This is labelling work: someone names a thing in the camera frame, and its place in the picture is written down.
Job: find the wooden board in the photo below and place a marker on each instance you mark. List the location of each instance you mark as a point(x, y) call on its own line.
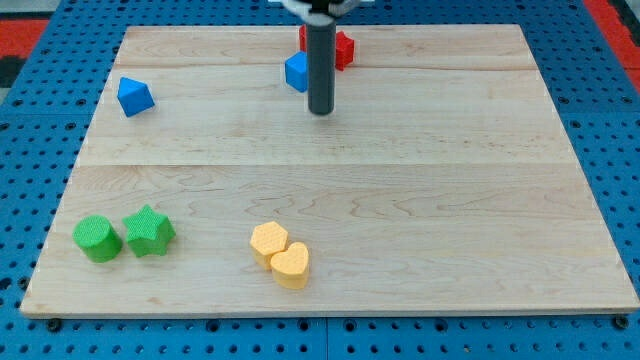
point(443, 184)

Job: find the green star block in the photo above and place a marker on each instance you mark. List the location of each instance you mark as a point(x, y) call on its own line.
point(148, 232)

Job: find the blue cube block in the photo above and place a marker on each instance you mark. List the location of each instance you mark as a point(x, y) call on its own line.
point(296, 71)

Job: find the red star block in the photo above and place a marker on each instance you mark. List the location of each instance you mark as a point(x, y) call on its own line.
point(345, 48)

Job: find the green cylinder block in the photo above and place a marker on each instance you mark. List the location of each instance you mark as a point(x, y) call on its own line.
point(97, 239)

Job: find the yellow hexagon block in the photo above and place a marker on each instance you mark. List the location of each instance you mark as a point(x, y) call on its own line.
point(267, 239)

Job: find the blue triangle block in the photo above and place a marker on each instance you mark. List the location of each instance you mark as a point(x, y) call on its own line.
point(134, 96)

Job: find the red block behind rod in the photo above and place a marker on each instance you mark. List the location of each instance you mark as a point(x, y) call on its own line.
point(302, 36)

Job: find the yellow heart block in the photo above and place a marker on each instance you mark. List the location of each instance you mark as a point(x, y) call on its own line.
point(290, 268)

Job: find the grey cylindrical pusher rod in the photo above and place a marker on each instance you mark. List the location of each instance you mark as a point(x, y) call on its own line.
point(320, 45)

